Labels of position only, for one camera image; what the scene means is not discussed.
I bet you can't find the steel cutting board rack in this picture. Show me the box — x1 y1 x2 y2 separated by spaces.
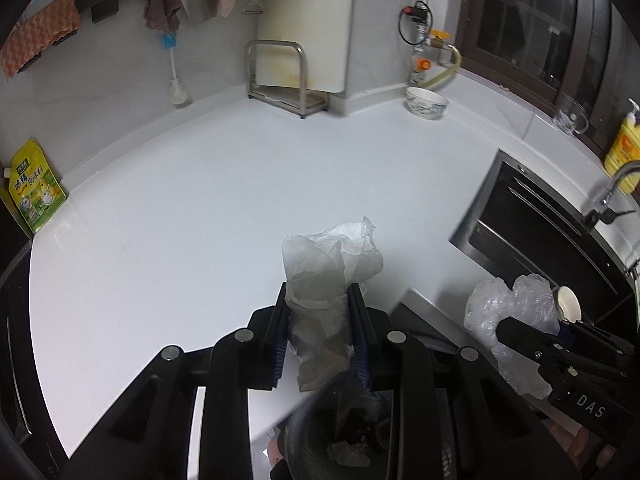
244 39 330 119

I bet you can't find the blue handled bottle brush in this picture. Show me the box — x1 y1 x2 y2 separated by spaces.
162 32 191 108

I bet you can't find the white paper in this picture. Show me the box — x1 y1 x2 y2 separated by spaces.
326 441 371 468
282 217 384 392

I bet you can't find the steel sink faucet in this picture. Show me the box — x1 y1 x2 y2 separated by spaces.
583 160 640 233

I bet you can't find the black cable loop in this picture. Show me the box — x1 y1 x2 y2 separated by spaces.
397 0 433 47

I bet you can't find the dark framed window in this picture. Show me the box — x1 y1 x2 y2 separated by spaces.
456 0 639 156

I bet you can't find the clear plastic bag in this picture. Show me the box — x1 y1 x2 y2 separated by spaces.
463 273 560 400

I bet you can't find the gas valve with pipe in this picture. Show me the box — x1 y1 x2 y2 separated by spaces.
404 0 454 88

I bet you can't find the white bowl in rack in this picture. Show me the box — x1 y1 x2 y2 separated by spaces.
554 285 582 323

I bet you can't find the black kitchen sink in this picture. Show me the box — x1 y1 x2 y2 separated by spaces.
450 151 638 340

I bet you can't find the yellow green gas hose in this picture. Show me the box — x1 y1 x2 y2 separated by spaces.
416 41 464 90

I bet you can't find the yellow dish soap bottle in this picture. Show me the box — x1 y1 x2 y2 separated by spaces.
603 100 640 177

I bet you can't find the brown hanging cloth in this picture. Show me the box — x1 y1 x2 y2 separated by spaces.
143 0 182 34

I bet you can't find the patterned ceramic bowl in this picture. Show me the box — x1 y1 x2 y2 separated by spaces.
405 87 449 120

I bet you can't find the orange patterned dish cloth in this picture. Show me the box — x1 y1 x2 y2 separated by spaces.
1 0 80 79

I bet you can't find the glass mug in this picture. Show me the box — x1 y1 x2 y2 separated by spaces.
552 94 589 136

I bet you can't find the green yellow detergent pouch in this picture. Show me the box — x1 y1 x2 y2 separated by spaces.
4 139 67 233

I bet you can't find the white cutting board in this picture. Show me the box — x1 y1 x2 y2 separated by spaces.
257 0 354 93

